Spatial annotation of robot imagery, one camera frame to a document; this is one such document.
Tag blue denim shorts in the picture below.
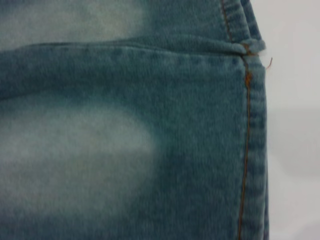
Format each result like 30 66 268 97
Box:
0 0 274 240

